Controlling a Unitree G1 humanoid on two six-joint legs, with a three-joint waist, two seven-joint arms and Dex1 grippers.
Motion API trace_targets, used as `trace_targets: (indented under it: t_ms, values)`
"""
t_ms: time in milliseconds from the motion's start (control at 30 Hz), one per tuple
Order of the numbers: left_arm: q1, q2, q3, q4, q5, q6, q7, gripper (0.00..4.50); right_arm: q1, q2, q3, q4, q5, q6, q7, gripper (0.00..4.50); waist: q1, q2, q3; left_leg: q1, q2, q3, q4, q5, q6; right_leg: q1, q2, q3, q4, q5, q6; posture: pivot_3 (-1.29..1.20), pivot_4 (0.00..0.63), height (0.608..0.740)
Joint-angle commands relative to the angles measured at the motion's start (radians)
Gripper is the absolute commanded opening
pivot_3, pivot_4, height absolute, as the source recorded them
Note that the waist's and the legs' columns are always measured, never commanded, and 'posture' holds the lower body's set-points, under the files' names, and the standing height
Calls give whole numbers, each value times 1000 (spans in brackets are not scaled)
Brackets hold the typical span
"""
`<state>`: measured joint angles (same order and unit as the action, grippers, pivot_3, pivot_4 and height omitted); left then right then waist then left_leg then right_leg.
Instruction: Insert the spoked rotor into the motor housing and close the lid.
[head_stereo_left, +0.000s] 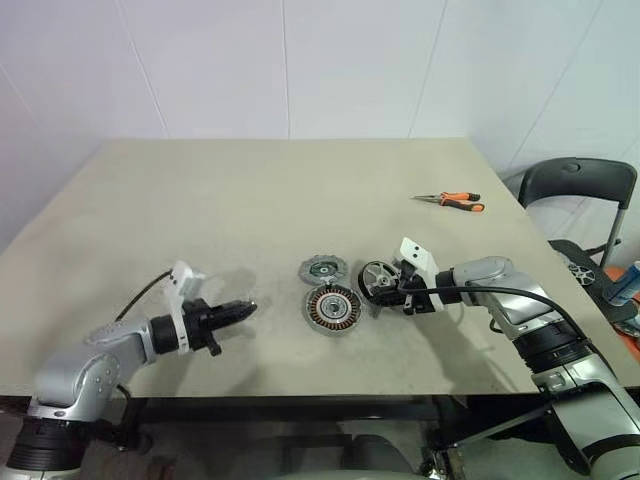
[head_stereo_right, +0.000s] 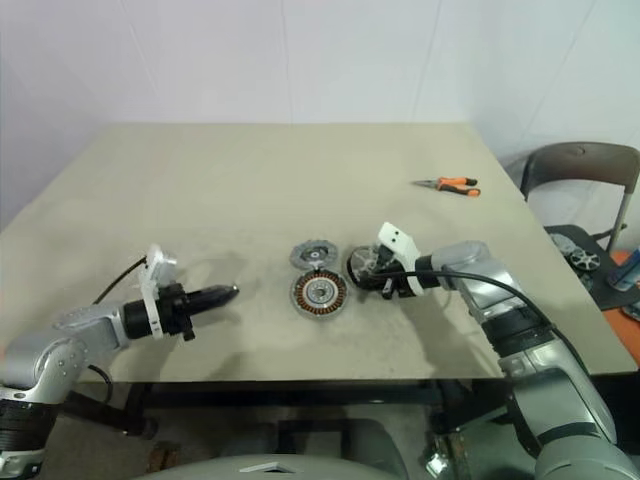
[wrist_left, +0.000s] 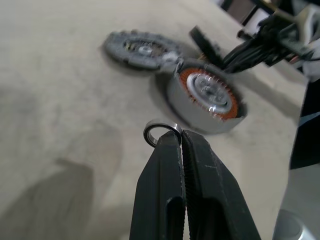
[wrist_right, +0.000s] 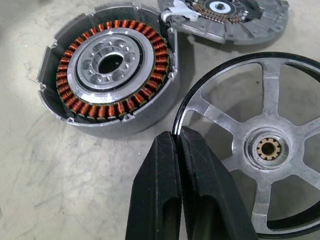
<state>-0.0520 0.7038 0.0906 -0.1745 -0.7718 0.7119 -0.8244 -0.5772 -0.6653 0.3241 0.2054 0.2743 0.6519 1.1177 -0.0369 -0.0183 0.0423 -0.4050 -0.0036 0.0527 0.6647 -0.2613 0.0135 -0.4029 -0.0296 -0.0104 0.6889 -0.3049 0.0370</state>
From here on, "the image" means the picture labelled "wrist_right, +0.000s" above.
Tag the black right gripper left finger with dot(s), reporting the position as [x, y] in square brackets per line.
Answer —
[155, 190]

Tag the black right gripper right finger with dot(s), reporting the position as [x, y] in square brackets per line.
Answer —
[210, 200]

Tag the silver spoked rotor black rim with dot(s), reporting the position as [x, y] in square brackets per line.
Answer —
[272, 120]

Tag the grey round motor lid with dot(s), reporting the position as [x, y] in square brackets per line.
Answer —
[250, 30]

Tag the motor housing with copper windings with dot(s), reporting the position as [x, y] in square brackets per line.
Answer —
[75, 97]

